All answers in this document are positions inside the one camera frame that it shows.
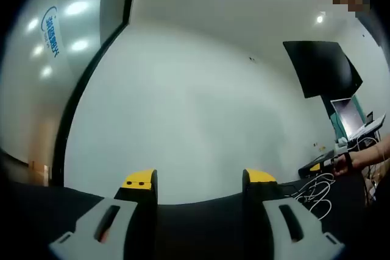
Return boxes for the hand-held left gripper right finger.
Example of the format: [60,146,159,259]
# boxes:
[242,167,347,260]

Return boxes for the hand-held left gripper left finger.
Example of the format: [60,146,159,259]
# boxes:
[48,168,159,260]

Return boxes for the tangle of white wires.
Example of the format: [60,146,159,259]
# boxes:
[291,172,336,222]

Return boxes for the person's right hand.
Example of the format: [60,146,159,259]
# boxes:
[331,153,356,177]

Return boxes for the white electronic device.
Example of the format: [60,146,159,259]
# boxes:
[347,113,387,142]

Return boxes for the glass door with blue logo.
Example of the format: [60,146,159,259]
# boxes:
[1,0,135,188]

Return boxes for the black wall monitor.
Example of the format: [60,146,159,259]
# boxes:
[282,40,364,99]

